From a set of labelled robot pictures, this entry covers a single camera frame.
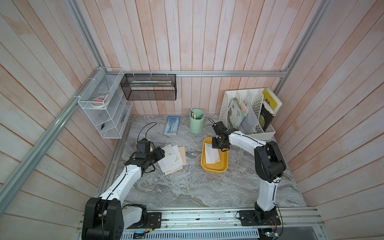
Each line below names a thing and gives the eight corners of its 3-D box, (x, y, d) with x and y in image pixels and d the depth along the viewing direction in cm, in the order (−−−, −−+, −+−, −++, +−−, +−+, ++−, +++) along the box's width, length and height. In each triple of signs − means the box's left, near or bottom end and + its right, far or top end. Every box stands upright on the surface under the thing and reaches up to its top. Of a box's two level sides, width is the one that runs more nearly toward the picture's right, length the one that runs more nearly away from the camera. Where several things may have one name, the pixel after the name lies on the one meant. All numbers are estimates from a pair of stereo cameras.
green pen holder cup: (189, 133, 111) (189, 120, 100) (189, 122, 118) (189, 109, 107) (203, 133, 111) (204, 120, 100) (202, 122, 118) (203, 109, 107)
